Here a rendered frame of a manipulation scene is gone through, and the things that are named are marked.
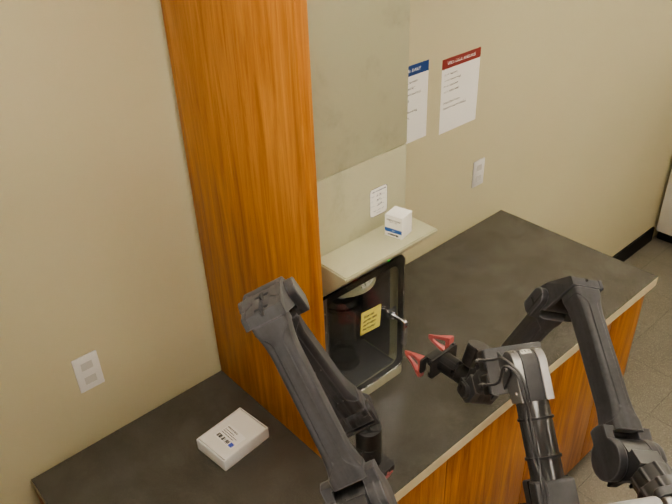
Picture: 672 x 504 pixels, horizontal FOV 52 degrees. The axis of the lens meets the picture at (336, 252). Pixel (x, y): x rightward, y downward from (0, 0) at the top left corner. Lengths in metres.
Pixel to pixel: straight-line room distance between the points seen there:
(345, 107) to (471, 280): 1.19
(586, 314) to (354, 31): 0.75
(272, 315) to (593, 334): 0.64
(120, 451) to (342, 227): 0.90
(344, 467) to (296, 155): 0.62
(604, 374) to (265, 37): 0.90
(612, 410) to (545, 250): 1.50
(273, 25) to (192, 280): 0.92
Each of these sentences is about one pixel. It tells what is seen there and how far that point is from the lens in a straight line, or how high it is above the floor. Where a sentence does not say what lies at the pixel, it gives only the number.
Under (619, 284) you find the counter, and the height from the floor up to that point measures 0.94.
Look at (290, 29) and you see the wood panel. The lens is 1.32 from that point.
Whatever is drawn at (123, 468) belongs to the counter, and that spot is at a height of 0.94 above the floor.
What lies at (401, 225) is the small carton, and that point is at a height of 1.55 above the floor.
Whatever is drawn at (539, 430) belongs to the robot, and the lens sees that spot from 1.05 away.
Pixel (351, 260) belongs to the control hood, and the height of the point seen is 1.51.
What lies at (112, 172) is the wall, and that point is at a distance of 1.79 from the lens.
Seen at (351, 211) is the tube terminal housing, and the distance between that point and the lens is 1.69.
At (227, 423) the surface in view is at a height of 0.98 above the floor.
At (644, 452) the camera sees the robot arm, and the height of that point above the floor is 1.48.
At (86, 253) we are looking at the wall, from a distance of 1.84.
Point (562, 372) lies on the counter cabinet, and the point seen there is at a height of 0.80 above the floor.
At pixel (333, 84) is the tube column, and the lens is 1.53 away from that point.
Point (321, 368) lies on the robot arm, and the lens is 1.35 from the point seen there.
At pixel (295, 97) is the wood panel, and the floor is 1.96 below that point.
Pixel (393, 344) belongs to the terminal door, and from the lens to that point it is 2.06.
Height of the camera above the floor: 2.43
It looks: 33 degrees down
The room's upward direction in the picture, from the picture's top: 2 degrees counter-clockwise
